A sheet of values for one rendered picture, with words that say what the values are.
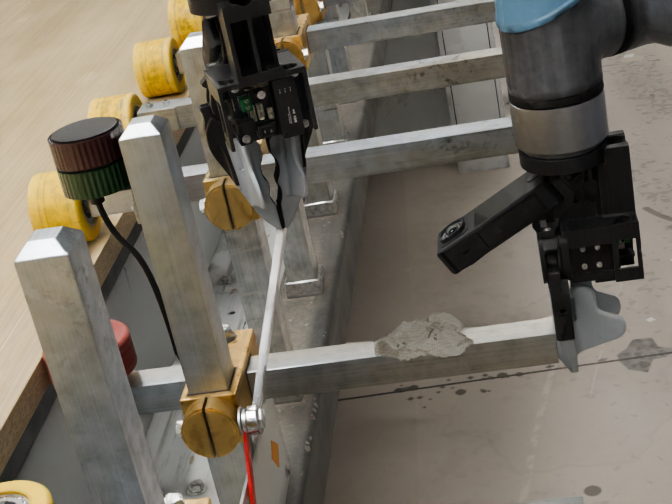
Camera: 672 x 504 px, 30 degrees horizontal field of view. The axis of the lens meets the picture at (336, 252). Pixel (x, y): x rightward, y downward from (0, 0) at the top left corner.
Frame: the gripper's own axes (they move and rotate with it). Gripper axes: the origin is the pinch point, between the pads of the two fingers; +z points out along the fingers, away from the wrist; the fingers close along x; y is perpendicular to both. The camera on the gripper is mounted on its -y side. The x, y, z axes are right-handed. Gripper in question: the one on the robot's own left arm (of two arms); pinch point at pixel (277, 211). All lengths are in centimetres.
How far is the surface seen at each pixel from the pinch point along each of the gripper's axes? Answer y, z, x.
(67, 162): 2.8, -9.9, -15.7
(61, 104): -88, 10, -15
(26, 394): -1.1, 10.5, -24.8
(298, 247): -43.0, 23.0, 7.8
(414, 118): -248, 84, 83
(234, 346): -2.9, 12.8, -6.2
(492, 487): -86, 100, 40
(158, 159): 4.2, -8.6, -8.9
